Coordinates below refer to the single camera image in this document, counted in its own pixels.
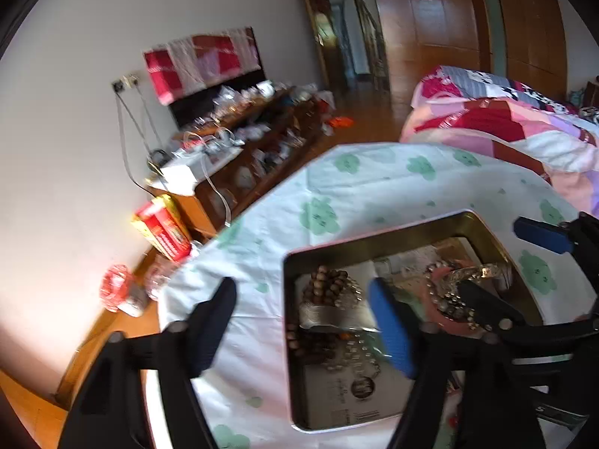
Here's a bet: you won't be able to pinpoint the gold rhinestone bangle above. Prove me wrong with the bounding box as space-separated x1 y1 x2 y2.
444 264 513 291

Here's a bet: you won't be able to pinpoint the printed paper sheet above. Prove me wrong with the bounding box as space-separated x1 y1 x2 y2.
299 238 487 431

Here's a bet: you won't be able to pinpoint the black power cables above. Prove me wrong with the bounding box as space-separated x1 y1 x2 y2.
115 89 169 188

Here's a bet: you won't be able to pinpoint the black round tag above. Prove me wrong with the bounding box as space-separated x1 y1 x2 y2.
351 376 376 399

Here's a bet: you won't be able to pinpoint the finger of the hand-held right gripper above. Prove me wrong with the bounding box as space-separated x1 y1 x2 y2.
456 281 599 340
513 212 599 291

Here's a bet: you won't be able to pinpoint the white green floral sheet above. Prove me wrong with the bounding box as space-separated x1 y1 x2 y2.
156 143 583 449

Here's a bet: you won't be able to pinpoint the wall power socket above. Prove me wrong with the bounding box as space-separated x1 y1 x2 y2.
112 72 141 92

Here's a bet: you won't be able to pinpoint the pink patchwork quilt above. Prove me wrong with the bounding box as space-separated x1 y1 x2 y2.
399 65 599 218

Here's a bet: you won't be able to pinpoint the wide silver studded bracelet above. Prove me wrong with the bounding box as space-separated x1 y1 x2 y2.
298 306 377 334

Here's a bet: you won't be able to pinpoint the red plastic bag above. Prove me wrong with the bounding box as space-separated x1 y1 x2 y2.
100 264 131 313

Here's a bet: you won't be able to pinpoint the red patchwork cloth cover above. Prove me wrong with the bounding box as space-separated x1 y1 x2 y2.
143 28 260 106

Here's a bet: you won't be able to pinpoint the red yellow box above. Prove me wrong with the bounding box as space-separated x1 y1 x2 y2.
131 195 194 261

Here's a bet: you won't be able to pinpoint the black television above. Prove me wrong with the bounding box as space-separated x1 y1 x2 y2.
168 27 267 128

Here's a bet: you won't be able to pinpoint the wooden door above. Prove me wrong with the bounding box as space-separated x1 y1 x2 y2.
290 0 347 92

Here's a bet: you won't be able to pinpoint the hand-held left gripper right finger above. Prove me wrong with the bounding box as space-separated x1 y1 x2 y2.
368 278 548 449

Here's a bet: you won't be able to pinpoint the white cardboard box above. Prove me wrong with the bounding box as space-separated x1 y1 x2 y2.
159 156 211 196

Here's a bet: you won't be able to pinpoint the wooden television cabinet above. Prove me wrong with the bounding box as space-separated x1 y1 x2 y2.
150 85 328 244

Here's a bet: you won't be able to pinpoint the dark bead bracelet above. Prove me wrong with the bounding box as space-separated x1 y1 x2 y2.
286 322 331 366

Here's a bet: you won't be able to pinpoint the white charging cable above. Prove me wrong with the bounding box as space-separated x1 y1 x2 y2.
185 131 235 225

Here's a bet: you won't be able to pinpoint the white pearl necklace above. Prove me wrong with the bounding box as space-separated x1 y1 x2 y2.
325 285 382 384

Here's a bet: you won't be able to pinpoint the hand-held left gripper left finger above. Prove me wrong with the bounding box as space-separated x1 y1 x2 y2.
58 277 238 449

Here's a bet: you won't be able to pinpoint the wooden wardrobe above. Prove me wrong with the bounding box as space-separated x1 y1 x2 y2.
367 0 569 99

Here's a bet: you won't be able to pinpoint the metallic bead string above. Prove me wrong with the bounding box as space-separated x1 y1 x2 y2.
425 262 471 321

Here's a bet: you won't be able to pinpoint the gold metal tin tray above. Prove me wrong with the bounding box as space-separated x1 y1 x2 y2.
283 210 546 433

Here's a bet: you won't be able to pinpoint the white small bin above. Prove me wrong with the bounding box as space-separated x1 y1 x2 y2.
119 283 149 317

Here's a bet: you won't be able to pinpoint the pink plastic bangle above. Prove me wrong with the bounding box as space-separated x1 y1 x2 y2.
420 262 475 335

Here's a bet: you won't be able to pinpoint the brown wooden bead bracelet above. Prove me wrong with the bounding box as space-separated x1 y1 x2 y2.
303 265 350 308

